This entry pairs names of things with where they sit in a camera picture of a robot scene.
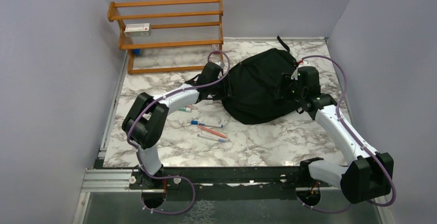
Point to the wooden shelf rack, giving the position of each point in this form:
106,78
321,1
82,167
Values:
173,24

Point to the blue capped marker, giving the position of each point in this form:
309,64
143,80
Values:
196,122

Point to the black mounting rail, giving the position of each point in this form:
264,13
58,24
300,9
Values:
204,183

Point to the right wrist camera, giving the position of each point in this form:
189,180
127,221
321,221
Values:
294,75

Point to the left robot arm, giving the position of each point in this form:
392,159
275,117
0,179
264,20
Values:
145,121

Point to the orange pen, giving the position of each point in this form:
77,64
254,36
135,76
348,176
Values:
212,132

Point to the black student backpack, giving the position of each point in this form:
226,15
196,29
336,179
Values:
254,85

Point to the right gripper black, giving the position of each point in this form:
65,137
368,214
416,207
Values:
287,82

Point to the white green glue stick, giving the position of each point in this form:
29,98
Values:
186,109

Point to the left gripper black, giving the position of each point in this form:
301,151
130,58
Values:
221,93

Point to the small red white box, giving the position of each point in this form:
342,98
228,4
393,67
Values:
215,47

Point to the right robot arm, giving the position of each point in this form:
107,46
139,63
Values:
368,173

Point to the white blue marker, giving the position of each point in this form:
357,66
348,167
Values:
217,139

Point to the white red box on shelf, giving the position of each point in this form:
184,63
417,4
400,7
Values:
137,30

